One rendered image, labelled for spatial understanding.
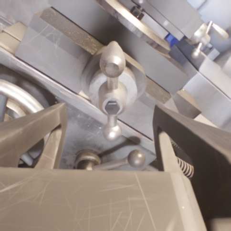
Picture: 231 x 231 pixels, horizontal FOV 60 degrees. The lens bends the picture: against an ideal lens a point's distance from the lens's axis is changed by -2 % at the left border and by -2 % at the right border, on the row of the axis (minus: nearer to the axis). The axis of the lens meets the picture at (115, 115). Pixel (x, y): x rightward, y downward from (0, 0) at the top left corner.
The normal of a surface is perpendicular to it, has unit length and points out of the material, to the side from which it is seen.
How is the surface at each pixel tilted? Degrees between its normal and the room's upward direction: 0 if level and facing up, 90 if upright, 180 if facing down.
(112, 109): 90
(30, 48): 90
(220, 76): 62
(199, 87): 90
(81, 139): 90
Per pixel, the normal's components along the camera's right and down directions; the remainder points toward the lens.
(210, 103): 0.00, 0.56
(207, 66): 0.28, 0.18
